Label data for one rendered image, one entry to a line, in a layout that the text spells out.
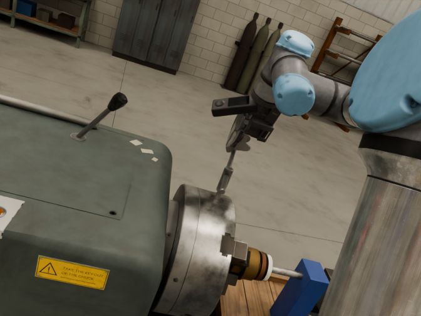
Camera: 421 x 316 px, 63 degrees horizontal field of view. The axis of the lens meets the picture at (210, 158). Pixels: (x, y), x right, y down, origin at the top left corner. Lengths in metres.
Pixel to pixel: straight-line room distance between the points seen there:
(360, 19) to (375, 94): 8.17
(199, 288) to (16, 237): 0.38
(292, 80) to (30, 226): 0.51
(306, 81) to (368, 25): 7.96
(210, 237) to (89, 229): 0.27
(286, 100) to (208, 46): 6.78
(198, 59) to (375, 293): 7.22
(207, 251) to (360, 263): 0.47
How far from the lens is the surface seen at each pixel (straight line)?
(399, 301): 0.33
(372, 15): 8.61
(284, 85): 0.66
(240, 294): 1.16
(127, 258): 0.59
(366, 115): 0.32
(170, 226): 0.79
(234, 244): 0.80
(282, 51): 0.75
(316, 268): 1.03
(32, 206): 0.64
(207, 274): 0.76
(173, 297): 0.79
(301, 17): 7.87
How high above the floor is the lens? 1.66
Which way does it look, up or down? 24 degrees down
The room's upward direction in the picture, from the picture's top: 22 degrees clockwise
